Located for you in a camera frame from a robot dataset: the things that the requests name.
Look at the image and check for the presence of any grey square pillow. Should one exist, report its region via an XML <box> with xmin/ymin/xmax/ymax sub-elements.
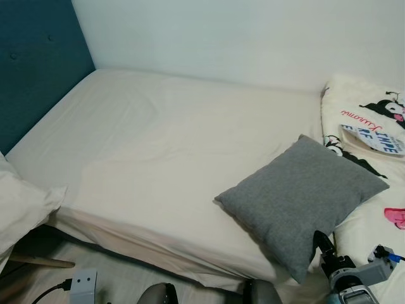
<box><xmin>214</xmin><ymin>134</ymin><xmax>390</xmax><ymax>284</ymax></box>

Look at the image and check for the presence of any white bed pillow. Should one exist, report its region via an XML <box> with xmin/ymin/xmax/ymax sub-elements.
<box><xmin>0</xmin><ymin>152</ymin><xmax>68</xmax><ymax>255</ymax></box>

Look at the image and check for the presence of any white blue lettered card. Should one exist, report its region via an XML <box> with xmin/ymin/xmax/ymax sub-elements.
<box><xmin>342</xmin><ymin>123</ymin><xmax>405</xmax><ymax>155</ymax></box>

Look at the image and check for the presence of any cream cartoon print blanket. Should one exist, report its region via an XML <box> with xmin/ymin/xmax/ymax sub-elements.
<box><xmin>316</xmin><ymin>73</ymin><xmax>405</xmax><ymax>304</ymax></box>

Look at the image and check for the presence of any bed with cream sheet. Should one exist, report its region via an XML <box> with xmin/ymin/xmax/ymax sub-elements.
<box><xmin>5</xmin><ymin>66</ymin><xmax>405</xmax><ymax>293</ymax></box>

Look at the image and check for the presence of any teal padded headboard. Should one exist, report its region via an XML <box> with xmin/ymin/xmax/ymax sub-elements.
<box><xmin>0</xmin><ymin>0</ymin><xmax>96</xmax><ymax>156</ymax></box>

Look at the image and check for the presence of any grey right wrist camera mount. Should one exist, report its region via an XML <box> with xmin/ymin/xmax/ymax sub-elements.
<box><xmin>354</xmin><ymin>246</ymin><xmax>405</xmax><ymax>286</ymax></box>

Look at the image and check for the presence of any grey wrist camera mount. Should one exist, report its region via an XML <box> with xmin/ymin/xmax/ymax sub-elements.
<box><xmin>354</xmin><ymin>246</ymin><xmax>405</xmax><ymax>286</ymax></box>
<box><xmin>70</xmin><ymin>269</ymin><xmax>99</xmax><ymax>304</ymax></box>

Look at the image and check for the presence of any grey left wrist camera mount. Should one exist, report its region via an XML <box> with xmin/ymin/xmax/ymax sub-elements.
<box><xmin>70</xmin><ymin>269</ymin><xmax>99</xmax><ymax>304</ymax></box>

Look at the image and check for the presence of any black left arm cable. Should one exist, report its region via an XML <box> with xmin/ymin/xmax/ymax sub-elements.
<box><xmin>30</xmin><ymin>279</ymin><xmax>74</xmax><ymax>304</ymax></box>

